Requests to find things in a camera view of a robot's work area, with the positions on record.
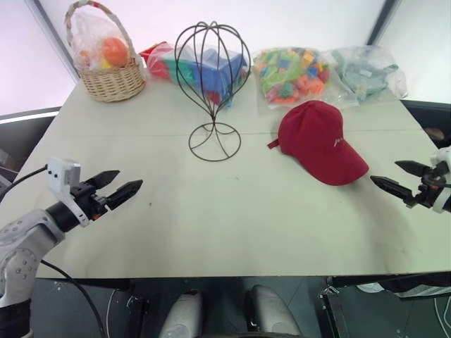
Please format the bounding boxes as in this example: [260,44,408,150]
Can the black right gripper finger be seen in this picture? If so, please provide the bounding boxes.
[369,175,416,207]
[394,160,428,175]

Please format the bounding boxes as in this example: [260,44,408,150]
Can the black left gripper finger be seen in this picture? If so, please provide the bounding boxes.
[85,170,121,189]
[104,180,144,211]

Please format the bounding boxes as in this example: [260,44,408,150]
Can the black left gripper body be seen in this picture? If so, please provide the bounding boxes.
[71,180,109,223]

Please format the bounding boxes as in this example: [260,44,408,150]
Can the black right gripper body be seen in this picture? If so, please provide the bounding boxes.
[415,164,445,209]

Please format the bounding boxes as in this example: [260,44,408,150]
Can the red baseball cap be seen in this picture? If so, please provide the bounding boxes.
[266,99,370,187]

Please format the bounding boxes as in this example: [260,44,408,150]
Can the bag of teal parts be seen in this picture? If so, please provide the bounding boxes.
[322,45,409,107]

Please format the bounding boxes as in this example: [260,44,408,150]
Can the bag of toy fruit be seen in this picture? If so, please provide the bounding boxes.
[68,6,130,71]

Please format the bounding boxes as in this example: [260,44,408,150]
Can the silver left robot leg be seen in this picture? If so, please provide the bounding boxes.
[161,290,204,338]

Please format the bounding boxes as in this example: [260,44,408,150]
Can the silver robot leg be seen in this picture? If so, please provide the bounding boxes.
[161,290,204,338]
[246,284,300,338]

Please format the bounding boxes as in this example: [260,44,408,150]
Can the bag of large coloured blocks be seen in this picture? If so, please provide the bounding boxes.
[139,41,250,109]

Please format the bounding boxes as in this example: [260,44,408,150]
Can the bag of small coloured bricks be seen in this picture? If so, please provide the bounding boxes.
[252,46,332,109]

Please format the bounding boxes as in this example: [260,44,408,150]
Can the silver right robot leg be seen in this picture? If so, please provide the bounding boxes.
[246,284,300,338]

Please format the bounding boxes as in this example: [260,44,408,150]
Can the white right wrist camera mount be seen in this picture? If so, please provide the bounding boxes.
[429,146,451,214]

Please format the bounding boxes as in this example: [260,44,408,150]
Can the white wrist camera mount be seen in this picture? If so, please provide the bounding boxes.
[47,157,89,227]
[429,146,451,214]

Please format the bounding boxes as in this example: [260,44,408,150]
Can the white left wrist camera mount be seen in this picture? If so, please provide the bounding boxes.
[47,157,89,227]

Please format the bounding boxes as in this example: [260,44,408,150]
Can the wicker basket with handle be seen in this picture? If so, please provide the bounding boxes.
[63,0,147,104]

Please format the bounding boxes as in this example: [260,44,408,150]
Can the black wire hat stand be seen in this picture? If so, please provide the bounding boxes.
[174,21,252,163]

